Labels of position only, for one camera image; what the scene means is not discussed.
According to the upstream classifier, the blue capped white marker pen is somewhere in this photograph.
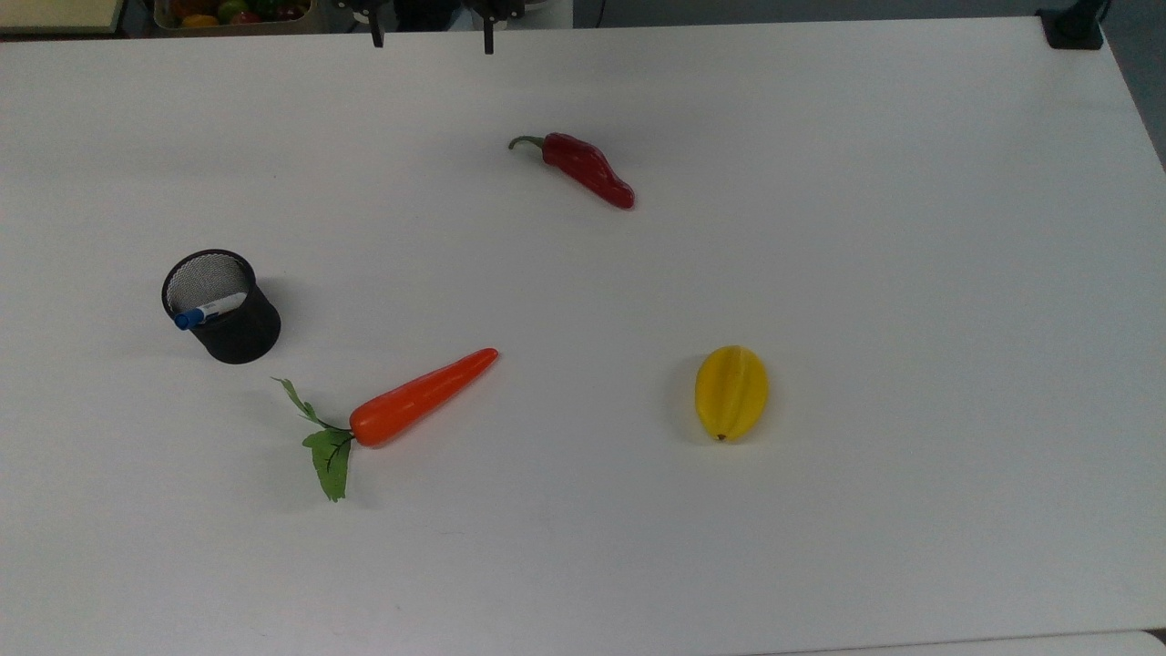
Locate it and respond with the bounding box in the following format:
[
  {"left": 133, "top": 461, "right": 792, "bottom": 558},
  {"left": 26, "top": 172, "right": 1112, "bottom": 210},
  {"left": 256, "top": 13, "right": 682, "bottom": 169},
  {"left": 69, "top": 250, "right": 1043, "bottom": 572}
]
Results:
[{"left": 174, "top": 292, "right": 249, "bottom": 331}]

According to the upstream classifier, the black mesh pen cup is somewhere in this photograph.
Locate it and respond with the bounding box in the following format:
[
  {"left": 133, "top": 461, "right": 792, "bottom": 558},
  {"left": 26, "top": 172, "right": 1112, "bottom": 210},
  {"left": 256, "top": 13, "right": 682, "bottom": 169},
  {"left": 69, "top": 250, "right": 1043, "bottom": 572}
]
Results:
[{"left": 161, "top": 249, "right": 282, "bottom": 365}]

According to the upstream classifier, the black table clamp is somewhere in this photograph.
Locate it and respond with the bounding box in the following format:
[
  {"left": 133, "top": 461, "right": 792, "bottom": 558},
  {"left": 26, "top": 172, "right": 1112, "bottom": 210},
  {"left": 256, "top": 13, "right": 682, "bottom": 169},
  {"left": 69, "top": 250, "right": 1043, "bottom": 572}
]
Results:
[{"left": 1037, "top": 0, "right": 1110, "bottom": 51}]

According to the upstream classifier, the red toy chili pepper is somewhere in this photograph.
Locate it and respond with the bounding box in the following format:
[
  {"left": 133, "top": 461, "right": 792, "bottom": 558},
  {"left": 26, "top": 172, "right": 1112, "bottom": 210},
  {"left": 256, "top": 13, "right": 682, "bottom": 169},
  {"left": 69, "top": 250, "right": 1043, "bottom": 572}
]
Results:
[{"left": 508, "top": 132, "right": 636, "bottom": 210}]

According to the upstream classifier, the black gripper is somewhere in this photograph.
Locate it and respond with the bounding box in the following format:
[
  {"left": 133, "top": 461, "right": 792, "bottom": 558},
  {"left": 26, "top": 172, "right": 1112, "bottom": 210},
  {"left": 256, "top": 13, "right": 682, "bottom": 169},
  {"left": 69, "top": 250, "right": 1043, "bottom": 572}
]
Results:
[{"left": 332, "top": 0, "right": 527, "bottom": 56}]

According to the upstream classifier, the box of toy fruit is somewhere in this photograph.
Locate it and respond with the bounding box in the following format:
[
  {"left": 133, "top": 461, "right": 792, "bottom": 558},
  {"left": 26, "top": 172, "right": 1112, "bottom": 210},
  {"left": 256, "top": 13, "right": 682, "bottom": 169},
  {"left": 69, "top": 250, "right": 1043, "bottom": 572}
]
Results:
[{"left": 152, "top": 0, "right": 318, "bottom": 37}]

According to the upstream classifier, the orange toy carrot with leaves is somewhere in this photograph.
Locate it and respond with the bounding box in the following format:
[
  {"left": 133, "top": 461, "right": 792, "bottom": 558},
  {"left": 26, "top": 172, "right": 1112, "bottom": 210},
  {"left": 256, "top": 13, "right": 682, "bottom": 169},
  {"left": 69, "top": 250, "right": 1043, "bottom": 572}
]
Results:
[{"left": 272, "top": 347, "right": 500, "bottom": 503}]

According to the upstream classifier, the beige board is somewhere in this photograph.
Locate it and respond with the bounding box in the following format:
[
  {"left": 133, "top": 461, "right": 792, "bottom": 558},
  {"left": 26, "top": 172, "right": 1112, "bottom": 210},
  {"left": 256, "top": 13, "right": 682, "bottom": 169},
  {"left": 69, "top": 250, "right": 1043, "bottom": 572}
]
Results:
[{"left": 0, "top": 0, "right": 126, "bottom": 36}]

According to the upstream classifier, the yellow toy starfruit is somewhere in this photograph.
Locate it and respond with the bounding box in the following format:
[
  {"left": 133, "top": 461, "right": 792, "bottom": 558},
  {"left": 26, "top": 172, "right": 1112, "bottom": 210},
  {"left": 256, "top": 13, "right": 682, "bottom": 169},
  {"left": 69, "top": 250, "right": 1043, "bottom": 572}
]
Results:
[{"left": 694, "top": 344, "right": 771, "bottom": 443}]

